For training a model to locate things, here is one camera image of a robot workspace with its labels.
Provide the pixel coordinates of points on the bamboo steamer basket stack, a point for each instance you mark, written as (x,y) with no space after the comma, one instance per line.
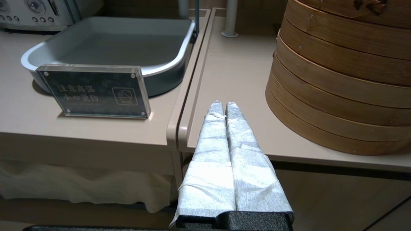
(340,93)

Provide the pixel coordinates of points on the white post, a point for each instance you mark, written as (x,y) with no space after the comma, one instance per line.
(230,17)

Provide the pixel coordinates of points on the blue metal bar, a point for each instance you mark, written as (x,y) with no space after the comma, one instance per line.
(196,16)

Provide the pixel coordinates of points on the bamboo steamer lid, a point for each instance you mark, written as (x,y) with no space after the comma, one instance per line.
(369,8)

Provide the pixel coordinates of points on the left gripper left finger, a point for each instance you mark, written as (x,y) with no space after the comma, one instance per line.
(210,179)

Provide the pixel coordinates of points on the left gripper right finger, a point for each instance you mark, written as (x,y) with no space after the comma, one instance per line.
(257,189)

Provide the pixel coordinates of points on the beige table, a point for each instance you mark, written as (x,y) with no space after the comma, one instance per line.
(90,128)
(257,96)

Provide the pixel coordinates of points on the silver toaster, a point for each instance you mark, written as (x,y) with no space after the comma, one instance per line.
(35,14)

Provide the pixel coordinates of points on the acrylic warning sign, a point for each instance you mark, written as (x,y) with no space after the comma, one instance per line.
(96,91)

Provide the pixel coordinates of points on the grey plastic tray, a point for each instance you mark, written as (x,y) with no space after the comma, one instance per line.
(112,48)

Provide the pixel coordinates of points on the white cloth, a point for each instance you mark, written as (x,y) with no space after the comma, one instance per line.
(86,187)

